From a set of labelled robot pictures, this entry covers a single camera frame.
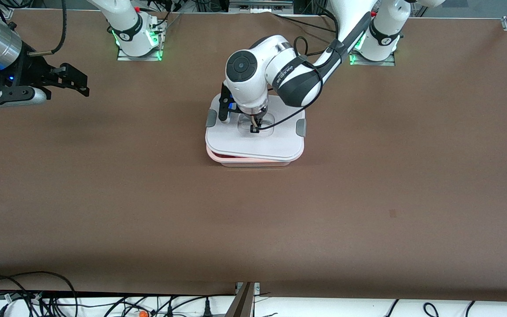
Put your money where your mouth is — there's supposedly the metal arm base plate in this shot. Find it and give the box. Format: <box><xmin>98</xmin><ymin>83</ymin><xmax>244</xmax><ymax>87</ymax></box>
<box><xmin>347</xmin><ymin>41</ymin><xmax>396</xmax><ymax>67</ymax></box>
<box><xmin>116</xmin><ymin>20</ymin><xmax>167</xmax><ymax>62</ymax></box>

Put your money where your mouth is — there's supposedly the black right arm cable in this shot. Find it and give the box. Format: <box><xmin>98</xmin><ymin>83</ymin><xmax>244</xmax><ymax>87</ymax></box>
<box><xmin>28</xmin><ymin>0</ymin><xmax>69</xmax><ymax>57</ymax></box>

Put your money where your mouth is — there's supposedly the pink plastic box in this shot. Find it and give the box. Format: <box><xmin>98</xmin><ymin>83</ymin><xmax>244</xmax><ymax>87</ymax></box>
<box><xmin>206</xmin><ymin>144</ymin><xmax>305</xmax><ymax>167</ymax></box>

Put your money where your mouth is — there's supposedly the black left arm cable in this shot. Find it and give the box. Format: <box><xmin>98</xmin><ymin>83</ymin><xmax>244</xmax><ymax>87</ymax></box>
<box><xmin>253</xmin><ymin>36</ymin><xmax>338</xmax><ymax>133</ymax></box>

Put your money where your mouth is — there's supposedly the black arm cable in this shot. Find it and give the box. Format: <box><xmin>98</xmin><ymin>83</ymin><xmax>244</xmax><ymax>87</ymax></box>
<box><xmin>28</xmin><ymin>0</ymin><xmax>69</xmax><ymax>57</ymax></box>
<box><xmin>253</xmin><ymin>36</ymin><xmax>338</xmax><ymax>133</ymax></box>

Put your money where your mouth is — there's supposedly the metal table support post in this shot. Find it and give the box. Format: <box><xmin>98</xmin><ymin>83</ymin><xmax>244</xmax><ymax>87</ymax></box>
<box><xmin>225</xmin><ymin>282</ymin><xmax>261</xmax><ymax>317</ymax></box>

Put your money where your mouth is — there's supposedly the white lid with grey clips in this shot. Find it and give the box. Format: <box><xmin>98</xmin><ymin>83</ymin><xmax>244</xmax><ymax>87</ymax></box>
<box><xmin>205</xmin><ymin>94</ymin><xmax>307</xmax><ymax>160</ymax></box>

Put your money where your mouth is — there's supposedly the black base cable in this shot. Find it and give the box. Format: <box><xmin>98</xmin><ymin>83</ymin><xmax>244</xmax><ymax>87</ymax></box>
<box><xmin>275</xmin><ymin>12</ymin><xmax>338</xmax><ymax>34</ymax></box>

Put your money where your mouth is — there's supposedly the long black floor cable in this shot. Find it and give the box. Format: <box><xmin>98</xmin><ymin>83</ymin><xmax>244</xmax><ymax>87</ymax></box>
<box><xmin>0</xmin><ymin>271</ymin><xmax>79</xmax><ymax>317</ymax></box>

